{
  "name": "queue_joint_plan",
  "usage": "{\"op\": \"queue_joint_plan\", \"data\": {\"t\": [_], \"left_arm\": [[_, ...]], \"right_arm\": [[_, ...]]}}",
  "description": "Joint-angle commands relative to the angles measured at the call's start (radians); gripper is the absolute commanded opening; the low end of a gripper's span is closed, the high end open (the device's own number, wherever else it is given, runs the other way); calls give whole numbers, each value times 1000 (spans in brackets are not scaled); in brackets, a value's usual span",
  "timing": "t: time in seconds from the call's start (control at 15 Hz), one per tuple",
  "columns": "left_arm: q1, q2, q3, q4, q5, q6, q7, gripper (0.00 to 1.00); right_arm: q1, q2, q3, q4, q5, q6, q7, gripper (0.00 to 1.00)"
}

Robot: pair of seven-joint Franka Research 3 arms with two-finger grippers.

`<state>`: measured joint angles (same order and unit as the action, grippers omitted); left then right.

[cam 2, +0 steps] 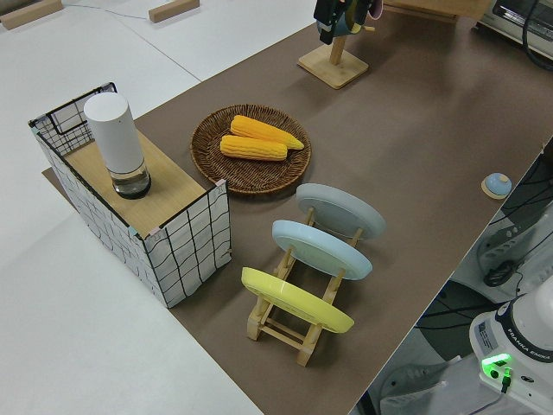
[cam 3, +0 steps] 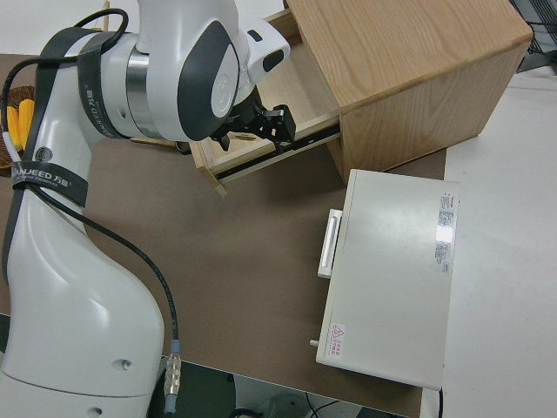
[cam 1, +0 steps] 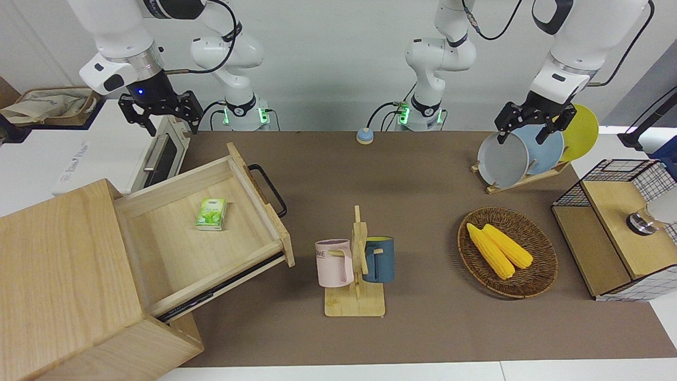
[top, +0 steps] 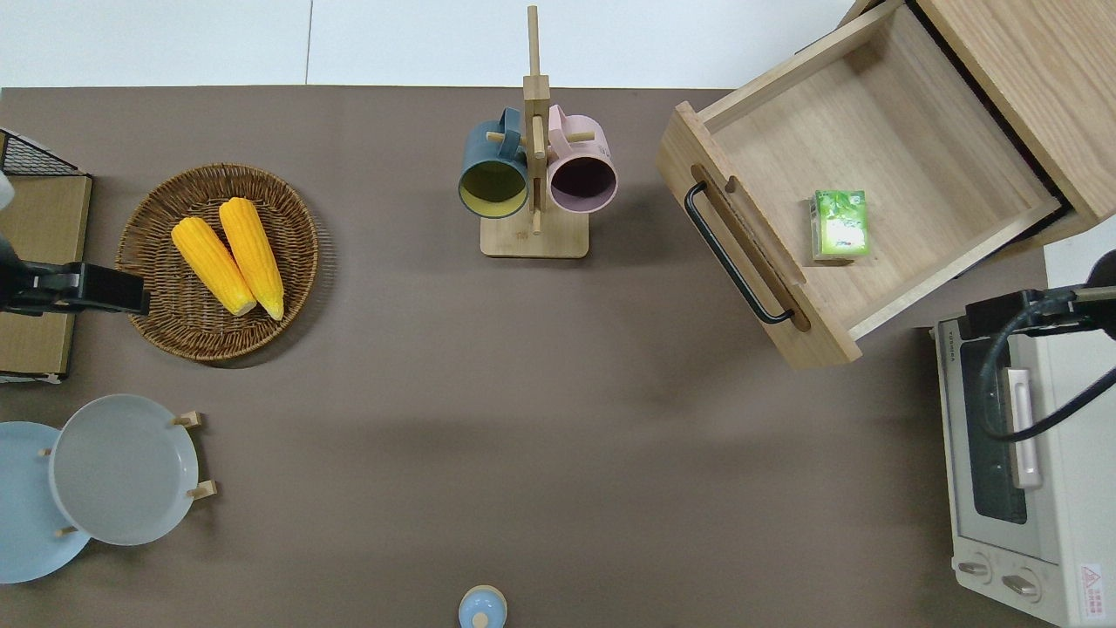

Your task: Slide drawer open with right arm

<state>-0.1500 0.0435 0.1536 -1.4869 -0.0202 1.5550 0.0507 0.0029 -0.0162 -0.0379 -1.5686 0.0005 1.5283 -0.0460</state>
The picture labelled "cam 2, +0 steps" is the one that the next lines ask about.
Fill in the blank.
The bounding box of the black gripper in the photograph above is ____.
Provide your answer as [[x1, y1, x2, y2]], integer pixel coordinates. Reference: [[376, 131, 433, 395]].
[[313, 0, 347, 44]]

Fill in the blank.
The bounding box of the light wooden drawer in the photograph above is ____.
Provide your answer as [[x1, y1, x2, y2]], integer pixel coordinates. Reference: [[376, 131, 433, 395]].
[[388, 0, 497, 19]]

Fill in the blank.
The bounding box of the dark blue mug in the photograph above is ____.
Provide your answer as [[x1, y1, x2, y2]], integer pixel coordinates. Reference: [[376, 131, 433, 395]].
[[334, 0, 372, 36]]

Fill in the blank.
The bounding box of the wooden mug tree stand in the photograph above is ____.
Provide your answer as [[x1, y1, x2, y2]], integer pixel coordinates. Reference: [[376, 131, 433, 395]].
[[296, 0, 377, 91]]

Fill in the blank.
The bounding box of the light wooden cabinet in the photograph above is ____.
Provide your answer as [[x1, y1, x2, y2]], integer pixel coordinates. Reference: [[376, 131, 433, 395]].
[[383, 3, 460, 23]]

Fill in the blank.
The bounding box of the upper yellow corn cob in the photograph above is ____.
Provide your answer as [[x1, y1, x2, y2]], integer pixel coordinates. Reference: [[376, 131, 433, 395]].
[[230, 114, 305, 151]]

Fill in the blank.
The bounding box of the yellow corn cob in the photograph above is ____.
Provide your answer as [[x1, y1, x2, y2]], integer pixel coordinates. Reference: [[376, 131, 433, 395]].
[[230, 114, 305, 151], [219, 135, 289, 163]]

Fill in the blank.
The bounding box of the lower yellow corn cob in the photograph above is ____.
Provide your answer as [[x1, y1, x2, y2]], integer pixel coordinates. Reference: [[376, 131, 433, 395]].
[[219, 135, 289, 163]]

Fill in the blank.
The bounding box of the brown table mat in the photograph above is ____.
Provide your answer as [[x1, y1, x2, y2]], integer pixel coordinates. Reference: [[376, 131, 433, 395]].
[[41, 0, 553, 415]]

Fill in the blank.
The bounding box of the long wooden block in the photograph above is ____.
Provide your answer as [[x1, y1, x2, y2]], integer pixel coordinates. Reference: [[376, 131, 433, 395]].
[[0, 0, 62, 30], [148, 0, 201, 23]]

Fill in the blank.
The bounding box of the round brown wicker basket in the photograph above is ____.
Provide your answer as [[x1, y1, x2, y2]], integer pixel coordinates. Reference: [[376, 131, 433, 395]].
[[190, 104, 313, 195]]

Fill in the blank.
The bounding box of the grey plate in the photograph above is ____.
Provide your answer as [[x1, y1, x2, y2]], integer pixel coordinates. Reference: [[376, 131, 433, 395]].
[[296, 182, 386, 242]]

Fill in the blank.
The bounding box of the cream toaster oven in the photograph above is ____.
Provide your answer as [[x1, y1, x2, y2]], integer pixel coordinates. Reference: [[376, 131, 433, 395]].
[[480, 0, 553, 49]]

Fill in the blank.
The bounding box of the light blue plate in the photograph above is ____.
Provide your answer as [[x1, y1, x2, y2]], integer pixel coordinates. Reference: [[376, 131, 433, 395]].
[[271, 220, 373, 281]]

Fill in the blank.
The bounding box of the yellow plate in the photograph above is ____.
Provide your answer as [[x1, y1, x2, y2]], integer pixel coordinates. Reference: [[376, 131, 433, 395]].
[[240, 266, 356, 335]]

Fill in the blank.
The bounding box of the white power strip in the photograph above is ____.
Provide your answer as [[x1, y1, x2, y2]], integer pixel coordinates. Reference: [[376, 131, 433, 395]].
[[474, 211, 543, 278]]

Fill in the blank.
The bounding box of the black power adapter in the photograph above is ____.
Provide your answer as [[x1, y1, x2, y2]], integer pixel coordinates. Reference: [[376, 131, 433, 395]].
[[483, 261, 518, 287]]

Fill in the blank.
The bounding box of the wooden plate rack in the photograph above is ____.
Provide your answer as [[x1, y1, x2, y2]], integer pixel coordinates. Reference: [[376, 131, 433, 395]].
[[246, 207, 364, 367]]

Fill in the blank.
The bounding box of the black hanging cable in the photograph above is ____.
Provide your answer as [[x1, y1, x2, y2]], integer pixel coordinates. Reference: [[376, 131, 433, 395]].
[[520, 0, 553, 73]]

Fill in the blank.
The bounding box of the wire grid storage box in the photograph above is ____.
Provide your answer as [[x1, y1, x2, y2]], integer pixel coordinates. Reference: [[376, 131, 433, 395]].
[[28, 80, 232, 309]]

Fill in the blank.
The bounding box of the green lit base cable plug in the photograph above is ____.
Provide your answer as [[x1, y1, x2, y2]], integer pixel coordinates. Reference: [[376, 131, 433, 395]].
[[473, 366, 515, 415]]

